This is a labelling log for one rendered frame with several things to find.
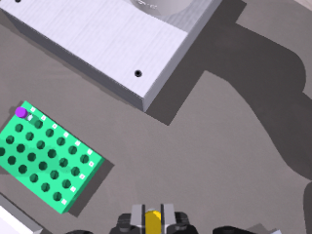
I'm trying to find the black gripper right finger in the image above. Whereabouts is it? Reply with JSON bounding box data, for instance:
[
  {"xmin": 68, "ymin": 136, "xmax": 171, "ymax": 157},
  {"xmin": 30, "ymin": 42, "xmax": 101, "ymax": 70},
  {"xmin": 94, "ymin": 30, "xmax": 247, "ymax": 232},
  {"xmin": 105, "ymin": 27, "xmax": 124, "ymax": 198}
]
[{"xmin": 161, "ymin": 204, "xmax": 255, "ymax": 234}]

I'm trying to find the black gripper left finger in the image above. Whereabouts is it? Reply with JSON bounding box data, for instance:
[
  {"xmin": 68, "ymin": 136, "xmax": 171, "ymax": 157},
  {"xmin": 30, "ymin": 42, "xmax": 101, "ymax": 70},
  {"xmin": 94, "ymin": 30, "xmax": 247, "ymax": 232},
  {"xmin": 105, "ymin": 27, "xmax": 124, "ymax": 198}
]
[{"xmin": 65, "ymin": 205, "xmax": 146, "ymax": 234}]

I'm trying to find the green tube rack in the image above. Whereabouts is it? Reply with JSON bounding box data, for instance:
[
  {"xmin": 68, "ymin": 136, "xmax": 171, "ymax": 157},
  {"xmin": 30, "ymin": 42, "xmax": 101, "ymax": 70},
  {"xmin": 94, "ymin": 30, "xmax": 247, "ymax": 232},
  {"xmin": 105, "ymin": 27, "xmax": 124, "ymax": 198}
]
[{"xmin": 0, "ymin": 101, "xmax": 105, "ymax": 214}]

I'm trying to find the white tube with purple cap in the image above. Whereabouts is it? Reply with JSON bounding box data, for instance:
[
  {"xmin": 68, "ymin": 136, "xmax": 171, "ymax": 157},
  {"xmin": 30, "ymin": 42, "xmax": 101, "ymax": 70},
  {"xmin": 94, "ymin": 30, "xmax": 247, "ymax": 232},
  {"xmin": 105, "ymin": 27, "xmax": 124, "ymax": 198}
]
[{"xmin": 16, "ymin": 107, "xmax": 32, "ymax": 121}]

